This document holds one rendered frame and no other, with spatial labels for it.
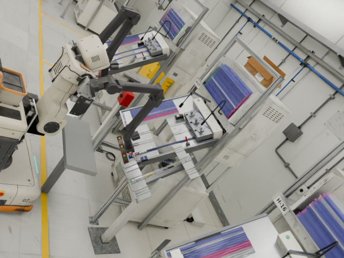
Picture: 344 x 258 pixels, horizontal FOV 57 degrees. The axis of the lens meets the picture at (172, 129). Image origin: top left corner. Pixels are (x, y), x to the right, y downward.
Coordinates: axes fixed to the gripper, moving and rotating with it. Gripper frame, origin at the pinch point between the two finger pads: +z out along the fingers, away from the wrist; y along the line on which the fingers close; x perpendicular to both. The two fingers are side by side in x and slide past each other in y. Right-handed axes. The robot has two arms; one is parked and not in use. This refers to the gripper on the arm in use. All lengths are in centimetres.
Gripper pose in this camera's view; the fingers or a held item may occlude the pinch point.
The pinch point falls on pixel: (131, 154)
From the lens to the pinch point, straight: 260.4
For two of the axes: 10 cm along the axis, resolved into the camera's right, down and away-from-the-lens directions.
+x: -9.5, 2.6, -1.6
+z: 0.9, 7.3, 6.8
